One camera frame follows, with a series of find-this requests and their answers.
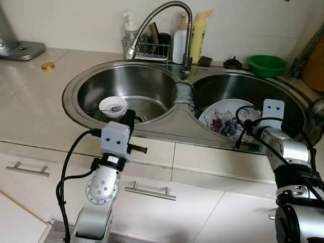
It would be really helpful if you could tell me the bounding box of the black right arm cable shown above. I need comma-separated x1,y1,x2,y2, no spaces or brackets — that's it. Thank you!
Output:
234,104,324,203

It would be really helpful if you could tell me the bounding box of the small black sponge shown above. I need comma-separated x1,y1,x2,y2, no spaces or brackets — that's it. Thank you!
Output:
197,56,213,67

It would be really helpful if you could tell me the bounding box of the light grey right wrist camera mount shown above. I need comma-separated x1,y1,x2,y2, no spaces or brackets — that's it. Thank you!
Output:
262,99,286,130

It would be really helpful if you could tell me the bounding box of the light grey left wrist camera mount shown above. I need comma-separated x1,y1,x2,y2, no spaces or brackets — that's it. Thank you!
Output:
100,121,132,156

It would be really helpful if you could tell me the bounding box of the brown wooden cutting board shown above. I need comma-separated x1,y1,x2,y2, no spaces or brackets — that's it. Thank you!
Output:
302,35,324,92

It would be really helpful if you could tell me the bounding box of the black cup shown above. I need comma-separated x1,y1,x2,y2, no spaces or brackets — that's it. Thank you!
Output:
158,32,172,51

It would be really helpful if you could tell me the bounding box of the clear pump soap bottle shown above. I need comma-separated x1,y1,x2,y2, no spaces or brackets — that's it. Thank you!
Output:
123,13,138,46

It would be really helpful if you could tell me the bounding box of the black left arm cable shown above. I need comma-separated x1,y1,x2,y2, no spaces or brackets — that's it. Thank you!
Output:
56,129,104,243

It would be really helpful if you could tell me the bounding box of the silver gooseneck faucet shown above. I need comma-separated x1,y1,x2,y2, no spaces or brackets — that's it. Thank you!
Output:
124,1,194,72

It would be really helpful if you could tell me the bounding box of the floral white porcelain plate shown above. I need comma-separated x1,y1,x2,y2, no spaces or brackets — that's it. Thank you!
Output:
198,99,264,144

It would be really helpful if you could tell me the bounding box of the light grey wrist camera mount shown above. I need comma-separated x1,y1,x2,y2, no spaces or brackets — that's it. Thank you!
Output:
262,99,286,130
100,121,132,156

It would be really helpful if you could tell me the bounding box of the white plastic bottle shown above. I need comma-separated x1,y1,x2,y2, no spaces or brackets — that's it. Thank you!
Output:
172,14,188,64

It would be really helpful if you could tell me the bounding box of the grey long utensil handle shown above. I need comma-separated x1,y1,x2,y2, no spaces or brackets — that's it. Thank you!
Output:
289,23,324,78

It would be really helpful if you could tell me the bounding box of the metal wire sink rack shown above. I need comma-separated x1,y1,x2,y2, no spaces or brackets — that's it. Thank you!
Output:
123,34,171,62

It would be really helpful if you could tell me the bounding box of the steel wool scrubber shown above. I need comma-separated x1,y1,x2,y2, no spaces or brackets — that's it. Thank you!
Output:
136,33,152,55

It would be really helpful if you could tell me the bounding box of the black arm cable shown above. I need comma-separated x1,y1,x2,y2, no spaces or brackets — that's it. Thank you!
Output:
56,129,104,243
234,104,324,203

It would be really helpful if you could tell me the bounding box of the grey dish rag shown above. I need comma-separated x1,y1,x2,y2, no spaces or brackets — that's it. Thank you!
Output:
174,81,195,109

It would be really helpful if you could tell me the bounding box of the small white bowl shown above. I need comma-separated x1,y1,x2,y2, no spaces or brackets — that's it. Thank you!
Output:
99,96,128,119

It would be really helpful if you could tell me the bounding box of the black sink plug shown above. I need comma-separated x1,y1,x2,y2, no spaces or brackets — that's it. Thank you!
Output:
223,57,244,70

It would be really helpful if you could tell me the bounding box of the white cabinet door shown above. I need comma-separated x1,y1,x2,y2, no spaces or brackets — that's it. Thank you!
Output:
0,152,127,238
195,190,284,243
109,175,226,243

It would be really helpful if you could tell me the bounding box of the silver countertop appliance with base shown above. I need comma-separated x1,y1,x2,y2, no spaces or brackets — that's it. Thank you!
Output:
0,5,46,62

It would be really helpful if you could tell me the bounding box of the silver cabinet bar handle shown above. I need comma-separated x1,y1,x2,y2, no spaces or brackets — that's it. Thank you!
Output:
125,181,177,201
5,161,50,177

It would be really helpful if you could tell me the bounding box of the stainless steel kitchen utensil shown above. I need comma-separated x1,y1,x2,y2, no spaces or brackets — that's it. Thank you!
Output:
306,98,324,125

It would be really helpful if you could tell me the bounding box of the green plastic bowl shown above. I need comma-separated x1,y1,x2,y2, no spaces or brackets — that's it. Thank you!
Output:
247,54,288,78

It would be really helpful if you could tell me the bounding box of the yellow dish soap bottle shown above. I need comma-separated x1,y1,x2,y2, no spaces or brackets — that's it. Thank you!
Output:
189,9,213,64

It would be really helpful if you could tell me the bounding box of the stainless steel double sink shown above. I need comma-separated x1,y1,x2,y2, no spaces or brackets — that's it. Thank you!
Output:
62,59,324,152

